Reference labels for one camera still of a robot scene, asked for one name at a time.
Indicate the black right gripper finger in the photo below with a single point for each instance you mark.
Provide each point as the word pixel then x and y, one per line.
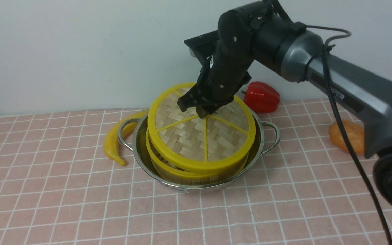
pixel 204 109
pixel 189 100

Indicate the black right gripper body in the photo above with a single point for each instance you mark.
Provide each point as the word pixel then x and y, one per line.
pixel 225 77

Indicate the yellow rimmed bamboo steamer lid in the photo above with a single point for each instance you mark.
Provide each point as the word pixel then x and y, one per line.
pixel 213 144

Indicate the yellow rimmed bamboo steamer basket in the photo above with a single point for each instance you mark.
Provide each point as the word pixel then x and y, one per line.
pixel 180 176

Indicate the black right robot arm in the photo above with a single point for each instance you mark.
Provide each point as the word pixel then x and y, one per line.
pixel 262 31

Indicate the stainless steel pot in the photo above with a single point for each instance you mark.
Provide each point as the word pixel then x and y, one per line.
pixel 132 132

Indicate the red bell pepper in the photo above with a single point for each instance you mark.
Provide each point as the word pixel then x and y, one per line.
pixel 261 98

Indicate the yellow chili pepper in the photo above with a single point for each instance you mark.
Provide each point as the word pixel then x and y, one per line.
pixel 111 143

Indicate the orange potato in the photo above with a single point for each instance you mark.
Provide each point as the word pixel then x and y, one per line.
pixel 355 134

